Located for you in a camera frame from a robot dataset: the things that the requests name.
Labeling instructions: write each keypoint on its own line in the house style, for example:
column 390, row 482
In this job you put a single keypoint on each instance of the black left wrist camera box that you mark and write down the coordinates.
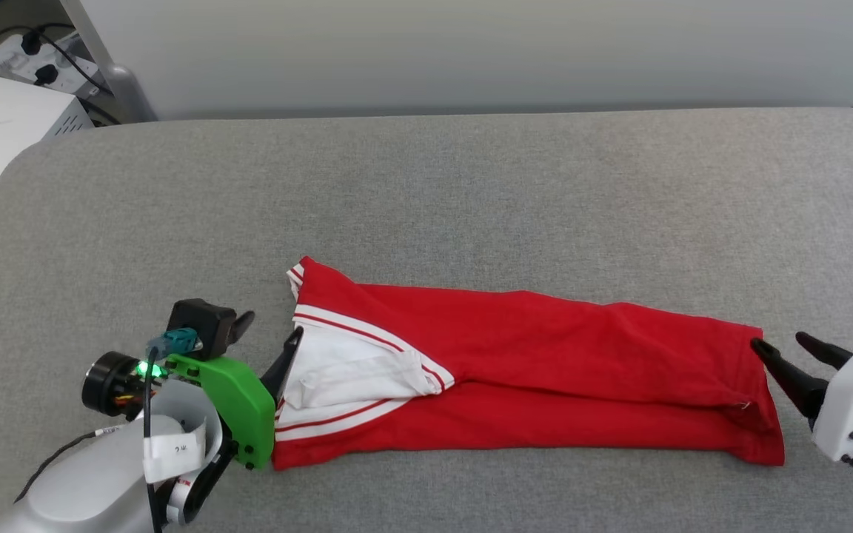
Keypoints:
column 201, row 322

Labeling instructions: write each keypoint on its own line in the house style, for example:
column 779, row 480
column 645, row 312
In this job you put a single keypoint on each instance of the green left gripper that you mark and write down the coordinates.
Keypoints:
column 238, row 400

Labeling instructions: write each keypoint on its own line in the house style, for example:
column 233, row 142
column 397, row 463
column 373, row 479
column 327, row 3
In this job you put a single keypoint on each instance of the white power strip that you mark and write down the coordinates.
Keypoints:
column 12, row 59

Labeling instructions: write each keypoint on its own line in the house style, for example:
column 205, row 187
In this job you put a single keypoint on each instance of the red and white garment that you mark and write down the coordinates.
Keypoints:
column 545, row 348

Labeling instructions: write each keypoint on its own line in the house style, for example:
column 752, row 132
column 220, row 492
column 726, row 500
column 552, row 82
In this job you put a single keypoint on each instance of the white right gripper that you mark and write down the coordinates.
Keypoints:
column 852, row 407

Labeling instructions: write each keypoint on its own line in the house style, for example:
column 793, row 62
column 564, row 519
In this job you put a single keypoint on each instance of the white paper label tag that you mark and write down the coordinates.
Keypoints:
column 175, row 451

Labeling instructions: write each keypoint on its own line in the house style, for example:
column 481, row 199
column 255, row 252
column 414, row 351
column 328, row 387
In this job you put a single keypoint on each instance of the white partition panel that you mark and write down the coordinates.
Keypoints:
column 471, row 52

